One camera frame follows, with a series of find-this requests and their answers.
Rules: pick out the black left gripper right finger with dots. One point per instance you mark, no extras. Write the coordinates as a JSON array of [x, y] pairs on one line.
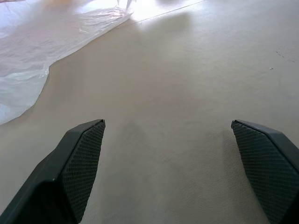
[[268, 163]]

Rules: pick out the clear plastic sheet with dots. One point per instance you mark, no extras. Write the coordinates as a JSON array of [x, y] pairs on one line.
[[42, 44]]

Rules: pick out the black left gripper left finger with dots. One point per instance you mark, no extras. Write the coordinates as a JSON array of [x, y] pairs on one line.
[[70, 168]]

